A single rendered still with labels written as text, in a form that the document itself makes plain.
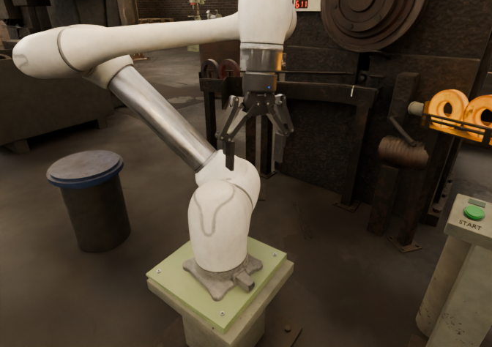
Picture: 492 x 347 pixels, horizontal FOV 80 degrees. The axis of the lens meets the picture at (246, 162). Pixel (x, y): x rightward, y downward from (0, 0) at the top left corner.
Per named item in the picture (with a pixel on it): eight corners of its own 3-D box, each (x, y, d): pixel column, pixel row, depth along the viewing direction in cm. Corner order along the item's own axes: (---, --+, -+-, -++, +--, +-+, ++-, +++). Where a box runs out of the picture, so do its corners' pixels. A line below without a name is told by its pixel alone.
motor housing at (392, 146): (367, 218, 169) (388, 130, 145) (409, 234, 156) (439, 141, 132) (359, 229, 160) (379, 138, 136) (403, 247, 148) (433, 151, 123)
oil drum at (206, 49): (220, 84, 485) (218, 24, 445) (248, 89, 452) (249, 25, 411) (193, 91, 444) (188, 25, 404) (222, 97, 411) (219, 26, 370)
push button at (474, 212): (465, 206, 77) (467, 202, 76) (484, 212, 74) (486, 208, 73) (461, 217, 75) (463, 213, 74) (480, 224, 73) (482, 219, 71)
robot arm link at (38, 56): (45, 21, 65) (88, 20, 77) (-13, 36, 70) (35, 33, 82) (69, 81, 70) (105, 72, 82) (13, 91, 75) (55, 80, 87)
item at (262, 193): (229, 182, 205) (225, 76, 172) (267, 184, 203) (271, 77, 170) (225, 198, 186) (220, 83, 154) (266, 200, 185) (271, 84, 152)
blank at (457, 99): (438, 87, 123) (432, 87, 122) (474, 91, 109) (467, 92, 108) (430, 124, 128) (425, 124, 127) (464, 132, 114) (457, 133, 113)
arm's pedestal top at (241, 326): (230, 354, 72) (230, 345, 70) (148, 289, 88) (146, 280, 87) (293, 271, 94) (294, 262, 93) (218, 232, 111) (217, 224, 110)
